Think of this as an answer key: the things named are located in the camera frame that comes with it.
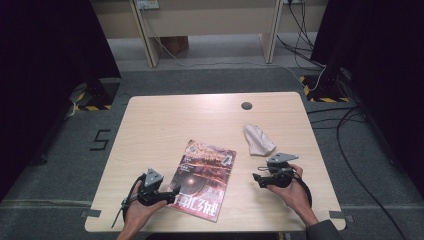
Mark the white wall socket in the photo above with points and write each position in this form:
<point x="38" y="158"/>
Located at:
<point x="147" y="4"/>

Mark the brown cardboard box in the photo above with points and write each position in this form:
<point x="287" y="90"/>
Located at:
<point x="175" y="45"/>

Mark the person's right hand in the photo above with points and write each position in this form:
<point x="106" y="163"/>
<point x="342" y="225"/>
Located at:
<point x="296" y="196"/>

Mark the person's left hand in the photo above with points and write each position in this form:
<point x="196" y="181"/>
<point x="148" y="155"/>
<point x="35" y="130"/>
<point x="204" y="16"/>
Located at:
<point x="138" y="215"/>

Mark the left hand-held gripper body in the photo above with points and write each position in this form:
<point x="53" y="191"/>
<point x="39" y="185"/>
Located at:
<point x="151" y="191"/>

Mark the glossy red magazine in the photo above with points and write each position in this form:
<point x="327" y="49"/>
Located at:
<point x="203" y="180"/>

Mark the grey tape strip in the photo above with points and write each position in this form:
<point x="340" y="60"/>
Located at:
<point x="90" y="213"/>
<point x="340" y="216"/>

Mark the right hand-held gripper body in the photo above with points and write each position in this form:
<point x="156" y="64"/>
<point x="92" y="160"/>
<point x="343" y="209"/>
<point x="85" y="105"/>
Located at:
<point x="281" y="176"/>

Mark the stand base with striped tape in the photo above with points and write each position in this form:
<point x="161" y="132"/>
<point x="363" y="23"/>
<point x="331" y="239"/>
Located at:
<point x="100" y="95"/>
<point x="325" y="86"/>

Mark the beige textured cloth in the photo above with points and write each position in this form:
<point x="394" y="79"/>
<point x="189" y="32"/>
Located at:
<point x="258" y="141"/>

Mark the black curtain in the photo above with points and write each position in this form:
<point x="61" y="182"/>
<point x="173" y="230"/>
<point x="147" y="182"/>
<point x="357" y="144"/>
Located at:
<point x="40" y="66"/>
<point x="393" y="66"/>

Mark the beige wooden desk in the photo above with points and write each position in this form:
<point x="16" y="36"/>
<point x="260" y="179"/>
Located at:
<point x="206" y="23"/>

